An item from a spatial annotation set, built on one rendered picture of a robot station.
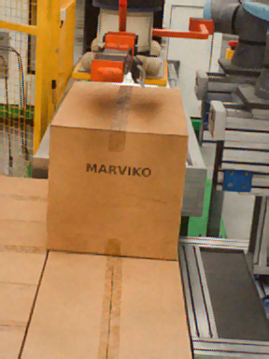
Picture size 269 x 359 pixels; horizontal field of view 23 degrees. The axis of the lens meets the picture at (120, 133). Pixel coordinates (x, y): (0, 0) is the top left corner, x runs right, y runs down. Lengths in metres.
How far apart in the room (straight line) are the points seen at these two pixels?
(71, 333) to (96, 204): 0.45
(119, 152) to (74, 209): 0.23
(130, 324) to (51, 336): 0.20
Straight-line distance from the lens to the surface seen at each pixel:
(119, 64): 1.47
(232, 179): 2.07
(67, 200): 1.94
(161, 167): 1.89
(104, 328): 1.67
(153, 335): 1.67
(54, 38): 3.74
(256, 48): 2.45
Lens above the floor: 1.47
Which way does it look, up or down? 17 degrees down
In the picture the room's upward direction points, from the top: 4 degrees clockwise
